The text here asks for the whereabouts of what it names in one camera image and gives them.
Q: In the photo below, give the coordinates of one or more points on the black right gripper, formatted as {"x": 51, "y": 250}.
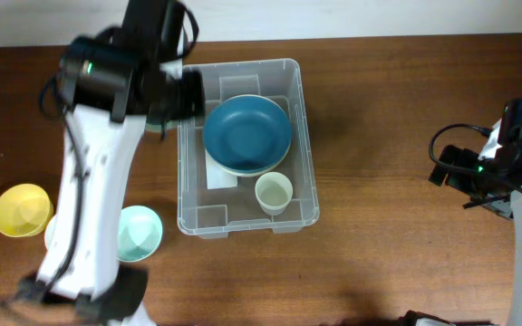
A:
{"x": 463, "y": 158}

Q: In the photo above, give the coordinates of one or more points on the white small bowl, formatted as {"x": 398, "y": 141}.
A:
{"x": 49, "y": 231}

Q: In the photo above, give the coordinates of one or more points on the mint green small bowl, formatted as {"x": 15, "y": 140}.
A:
{"x": 139, "y": 235}

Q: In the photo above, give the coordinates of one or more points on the cream plastic cup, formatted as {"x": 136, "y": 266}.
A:
{"x": 274, "y": 192}

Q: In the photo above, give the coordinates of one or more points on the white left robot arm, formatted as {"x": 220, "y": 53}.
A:
{"x": 110, "y": 90}

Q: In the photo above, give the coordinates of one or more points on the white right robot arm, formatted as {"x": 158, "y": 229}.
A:
{"x": 492, "y": 179}

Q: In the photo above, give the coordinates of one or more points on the mint green plastic cup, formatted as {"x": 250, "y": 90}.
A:
{"x": 157, "y": 126}

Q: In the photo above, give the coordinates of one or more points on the blue plastic bowl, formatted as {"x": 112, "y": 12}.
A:
{"x": 246, "y": 133}

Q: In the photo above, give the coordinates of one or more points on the white paper label in bin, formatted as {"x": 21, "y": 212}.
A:
{"x": 216, "y": 176}

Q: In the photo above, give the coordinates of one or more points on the yellow small bowl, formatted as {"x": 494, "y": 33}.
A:
{"x": 25, "y": 210}

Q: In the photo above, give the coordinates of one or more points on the cream plastic bowl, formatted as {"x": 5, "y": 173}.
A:
{"x": 252, "y": 172}

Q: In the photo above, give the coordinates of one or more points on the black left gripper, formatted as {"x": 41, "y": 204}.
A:
{"x": 195, "y": 86}

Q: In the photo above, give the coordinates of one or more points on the clear plastic storage bin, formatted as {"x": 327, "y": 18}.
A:
{"x": 254, "y": 123}

